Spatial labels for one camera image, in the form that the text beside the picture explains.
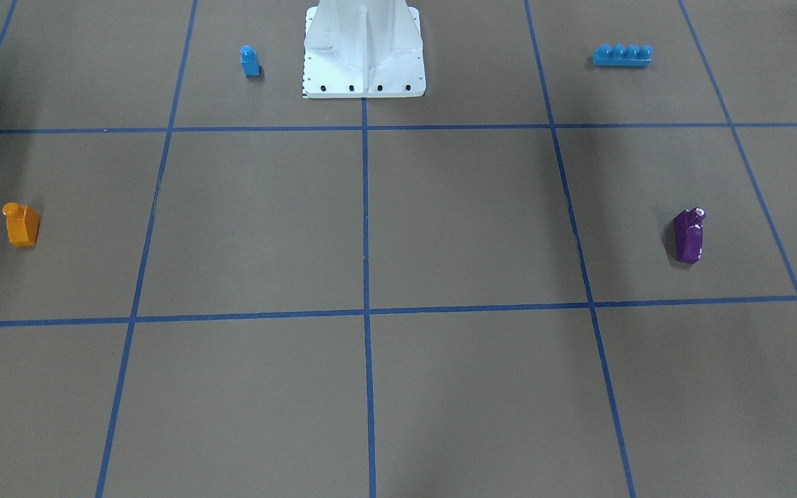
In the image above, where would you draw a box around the small blue block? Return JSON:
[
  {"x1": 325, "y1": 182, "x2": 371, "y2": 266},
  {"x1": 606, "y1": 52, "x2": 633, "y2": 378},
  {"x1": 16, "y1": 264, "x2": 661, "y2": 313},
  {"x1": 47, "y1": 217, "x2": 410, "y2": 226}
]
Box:
[{"x1": 239, "y1": 45, "x2": 262, "y2": 77}]

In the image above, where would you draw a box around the purple trapezoid block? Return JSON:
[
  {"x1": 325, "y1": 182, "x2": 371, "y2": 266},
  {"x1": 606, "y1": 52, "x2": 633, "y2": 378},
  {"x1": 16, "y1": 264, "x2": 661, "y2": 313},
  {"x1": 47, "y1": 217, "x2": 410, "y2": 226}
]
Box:
[{"x1": 672, "y1": 207, "x2": 706, "y2": 265}]

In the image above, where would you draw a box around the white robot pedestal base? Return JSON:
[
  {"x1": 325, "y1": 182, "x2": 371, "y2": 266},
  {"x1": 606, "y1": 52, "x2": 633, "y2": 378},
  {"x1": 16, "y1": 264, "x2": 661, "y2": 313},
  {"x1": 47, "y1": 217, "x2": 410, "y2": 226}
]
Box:
[{"x1": 302, "y1": 1, "x2": 427, "y2": 99}]

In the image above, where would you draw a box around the long blue studded block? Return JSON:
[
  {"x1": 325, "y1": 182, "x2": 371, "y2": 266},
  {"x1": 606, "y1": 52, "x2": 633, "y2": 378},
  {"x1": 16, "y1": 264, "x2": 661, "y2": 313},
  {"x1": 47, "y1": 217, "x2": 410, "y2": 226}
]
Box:
[{"x1": 592, "y1": 44, "x2": 654, "y2": 67}]

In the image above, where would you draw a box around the orange trapezoid block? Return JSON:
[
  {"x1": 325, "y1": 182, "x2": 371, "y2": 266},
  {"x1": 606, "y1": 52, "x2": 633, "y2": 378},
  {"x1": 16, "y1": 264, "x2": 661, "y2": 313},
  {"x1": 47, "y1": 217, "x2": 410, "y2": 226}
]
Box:
[{"x1": 2, "y1": 202, "x2": 41, "y2": 247}]

